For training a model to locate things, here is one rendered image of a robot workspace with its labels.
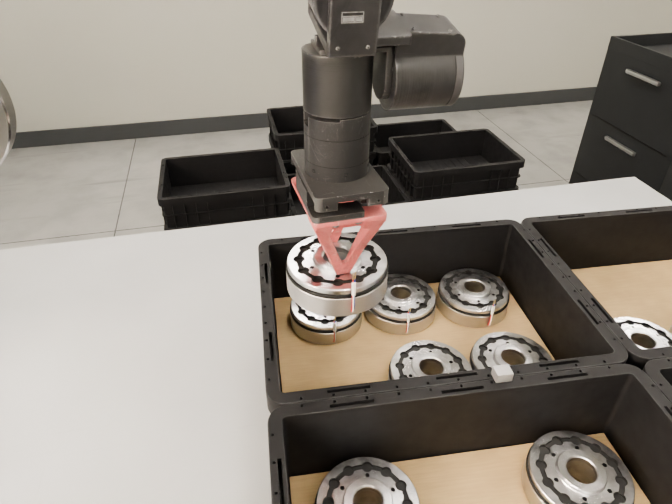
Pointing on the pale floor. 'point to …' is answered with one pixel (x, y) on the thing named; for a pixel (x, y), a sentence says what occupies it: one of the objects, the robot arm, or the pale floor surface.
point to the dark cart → (631, 115)
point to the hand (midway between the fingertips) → (336, 252)
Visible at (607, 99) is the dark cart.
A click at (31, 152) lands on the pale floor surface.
